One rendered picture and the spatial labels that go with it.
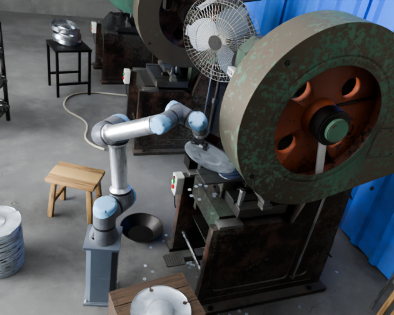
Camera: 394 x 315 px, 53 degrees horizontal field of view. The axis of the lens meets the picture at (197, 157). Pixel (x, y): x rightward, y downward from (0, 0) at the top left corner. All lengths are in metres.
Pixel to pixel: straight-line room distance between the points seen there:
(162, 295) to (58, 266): 0.85
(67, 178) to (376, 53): 2.04
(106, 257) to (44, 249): 0.70
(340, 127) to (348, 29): 0.37
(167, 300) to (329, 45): 1.37
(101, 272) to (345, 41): 1.63
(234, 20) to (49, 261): 1.92
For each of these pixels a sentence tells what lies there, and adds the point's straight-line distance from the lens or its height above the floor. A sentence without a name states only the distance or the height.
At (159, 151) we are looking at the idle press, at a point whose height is 0.03.
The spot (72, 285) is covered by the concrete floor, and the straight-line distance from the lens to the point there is 2.59.
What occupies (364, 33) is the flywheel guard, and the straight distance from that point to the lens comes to 1.62.
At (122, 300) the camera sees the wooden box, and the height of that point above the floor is 0.35.
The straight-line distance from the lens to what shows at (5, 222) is 2.56.
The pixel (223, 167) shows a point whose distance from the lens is 2.12.
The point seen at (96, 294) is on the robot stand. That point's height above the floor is 0.09.
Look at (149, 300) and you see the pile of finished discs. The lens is 2.06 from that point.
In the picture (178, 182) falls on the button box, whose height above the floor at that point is 0.60.
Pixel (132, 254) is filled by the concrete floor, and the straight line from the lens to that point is 2.75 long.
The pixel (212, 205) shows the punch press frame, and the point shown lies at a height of 0.64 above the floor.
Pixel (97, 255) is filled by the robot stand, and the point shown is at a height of 0.39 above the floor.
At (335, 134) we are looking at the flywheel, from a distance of 1.67.
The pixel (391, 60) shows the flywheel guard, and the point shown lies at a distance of 1.76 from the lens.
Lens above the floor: 1.96
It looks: 31 degrees down
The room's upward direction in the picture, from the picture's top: 10 degrees clockwise
